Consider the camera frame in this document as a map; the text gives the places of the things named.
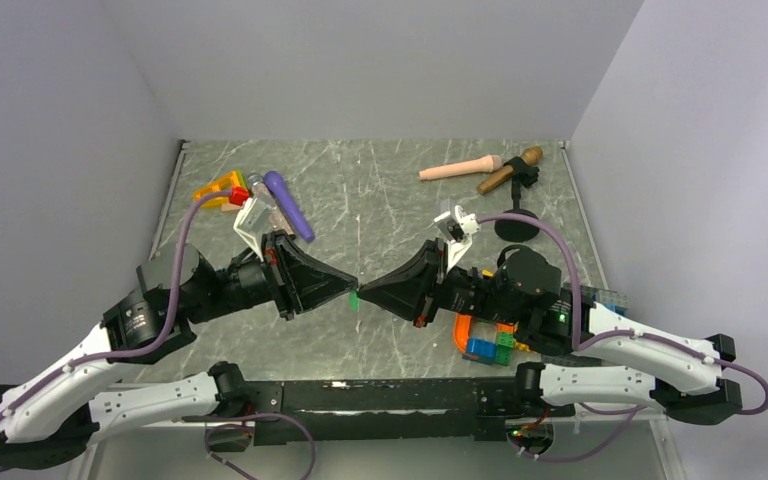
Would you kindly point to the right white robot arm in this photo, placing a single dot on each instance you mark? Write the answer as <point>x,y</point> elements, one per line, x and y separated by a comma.
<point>591,353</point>

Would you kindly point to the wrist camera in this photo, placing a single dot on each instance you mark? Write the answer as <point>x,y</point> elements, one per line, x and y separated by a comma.
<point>457,228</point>
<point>257,218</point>

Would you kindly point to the orange curved track piece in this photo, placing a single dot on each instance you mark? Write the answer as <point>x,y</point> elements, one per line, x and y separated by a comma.
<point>462,326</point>

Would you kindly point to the orange triangle toy block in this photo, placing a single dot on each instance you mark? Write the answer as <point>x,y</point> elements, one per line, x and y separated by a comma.
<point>233,182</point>

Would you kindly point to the glitter tube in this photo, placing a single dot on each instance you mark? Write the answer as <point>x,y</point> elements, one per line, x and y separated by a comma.
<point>258,187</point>

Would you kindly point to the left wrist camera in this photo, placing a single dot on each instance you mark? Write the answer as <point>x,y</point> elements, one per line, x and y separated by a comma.
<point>257,218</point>

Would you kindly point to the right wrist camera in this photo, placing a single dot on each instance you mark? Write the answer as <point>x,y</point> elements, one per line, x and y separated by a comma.
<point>457,228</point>

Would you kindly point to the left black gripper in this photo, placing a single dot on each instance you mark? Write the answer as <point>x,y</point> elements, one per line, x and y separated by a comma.
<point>310,281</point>

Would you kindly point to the grey baseplate with blue bricks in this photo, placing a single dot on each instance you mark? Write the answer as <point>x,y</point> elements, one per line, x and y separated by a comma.
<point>613,300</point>

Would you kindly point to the purple tube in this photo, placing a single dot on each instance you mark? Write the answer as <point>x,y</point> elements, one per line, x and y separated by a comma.
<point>277,186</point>

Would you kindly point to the blue toy brick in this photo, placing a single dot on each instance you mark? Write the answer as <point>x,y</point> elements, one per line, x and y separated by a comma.
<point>480,351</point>

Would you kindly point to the green toy brick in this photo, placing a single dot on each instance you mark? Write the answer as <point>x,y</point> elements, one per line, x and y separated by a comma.
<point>504,345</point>

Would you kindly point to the black microphone stand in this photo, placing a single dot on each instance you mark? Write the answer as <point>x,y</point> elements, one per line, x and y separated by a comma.
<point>512,230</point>

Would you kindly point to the yellow toy brick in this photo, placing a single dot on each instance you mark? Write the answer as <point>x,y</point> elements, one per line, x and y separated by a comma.
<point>520,343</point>

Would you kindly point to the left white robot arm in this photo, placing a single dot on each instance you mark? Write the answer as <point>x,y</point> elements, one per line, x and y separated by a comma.
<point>55,417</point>

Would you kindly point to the gold microphone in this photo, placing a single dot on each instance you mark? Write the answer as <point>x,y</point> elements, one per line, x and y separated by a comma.
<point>510,169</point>

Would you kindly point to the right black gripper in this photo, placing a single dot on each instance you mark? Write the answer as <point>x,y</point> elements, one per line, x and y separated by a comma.
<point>415,288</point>

